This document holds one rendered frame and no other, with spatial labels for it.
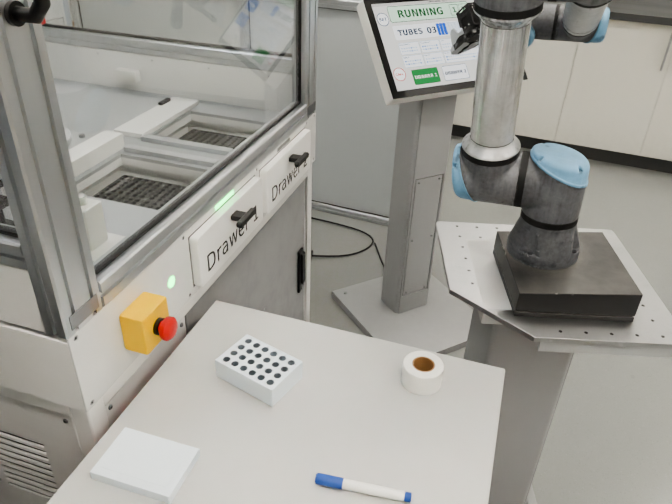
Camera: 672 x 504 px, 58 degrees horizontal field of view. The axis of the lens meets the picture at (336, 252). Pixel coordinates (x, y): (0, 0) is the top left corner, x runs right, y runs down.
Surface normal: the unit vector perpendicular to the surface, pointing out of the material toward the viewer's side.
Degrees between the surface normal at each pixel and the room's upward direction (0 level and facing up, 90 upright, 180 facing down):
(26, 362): 90
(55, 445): 90
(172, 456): 0
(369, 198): 90
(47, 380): 90
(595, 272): 3
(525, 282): 3
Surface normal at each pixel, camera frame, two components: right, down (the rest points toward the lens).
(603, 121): -0.37, 0.48
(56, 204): 0.95, 0.19
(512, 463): -0.04, 0.54
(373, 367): 0.04, -0.84
